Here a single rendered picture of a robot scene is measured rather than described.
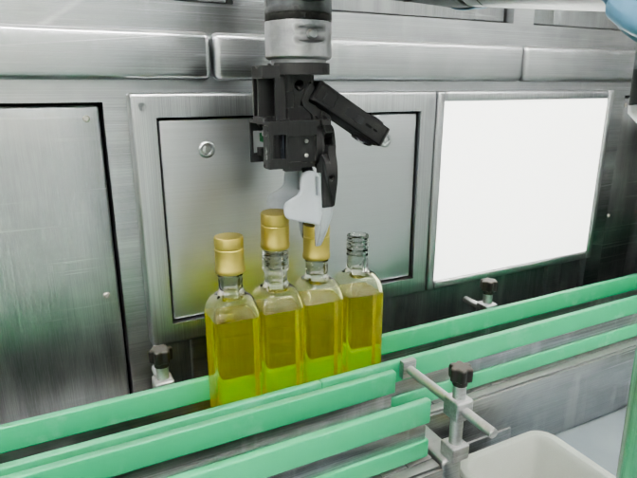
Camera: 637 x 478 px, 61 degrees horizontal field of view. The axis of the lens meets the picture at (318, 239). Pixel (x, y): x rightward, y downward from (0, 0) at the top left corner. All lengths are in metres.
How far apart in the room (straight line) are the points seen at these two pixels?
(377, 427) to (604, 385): 0.55
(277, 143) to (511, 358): 0.52
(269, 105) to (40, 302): 0.40
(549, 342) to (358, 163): 0.43
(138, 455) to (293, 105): 0.42
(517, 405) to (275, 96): 0.61
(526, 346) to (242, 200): 0.50
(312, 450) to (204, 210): 0.34
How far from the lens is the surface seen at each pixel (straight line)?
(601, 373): 1.08
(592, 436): 1.09
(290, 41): 0.61
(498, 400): 0.90
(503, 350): 0.89
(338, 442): 0.64
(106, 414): 0.72
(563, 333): 0.99
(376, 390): 0.73
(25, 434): 0.72
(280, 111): 0.62
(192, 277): 0.77
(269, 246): 0.64
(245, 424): 0.66
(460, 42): 0.97
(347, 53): 0.82
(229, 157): 0.75
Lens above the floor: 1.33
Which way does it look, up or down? 16 degrees down
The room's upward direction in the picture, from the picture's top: straight up
